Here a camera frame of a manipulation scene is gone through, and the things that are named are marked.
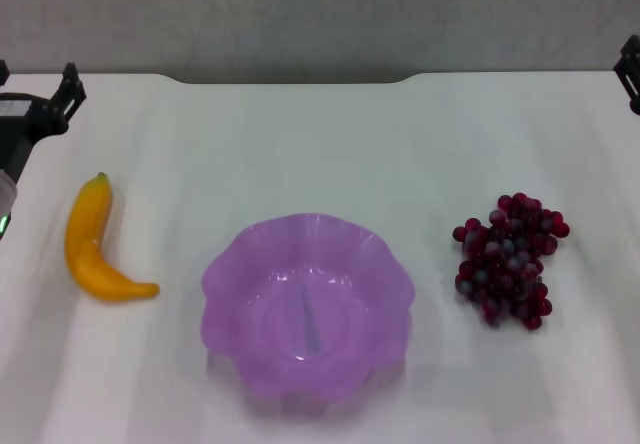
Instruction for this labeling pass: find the purple scalloped plastic bowl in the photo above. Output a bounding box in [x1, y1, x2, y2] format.
[200, 212, 417, 410]

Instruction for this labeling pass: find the yellow banana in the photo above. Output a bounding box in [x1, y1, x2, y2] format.
[64, 171, 161, 304]

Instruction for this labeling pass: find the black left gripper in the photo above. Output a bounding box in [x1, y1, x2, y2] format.
[0, 60, 87, 185]

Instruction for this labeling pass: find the dark red grape bunch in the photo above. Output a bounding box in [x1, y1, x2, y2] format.
[452, 192, 572, 332]

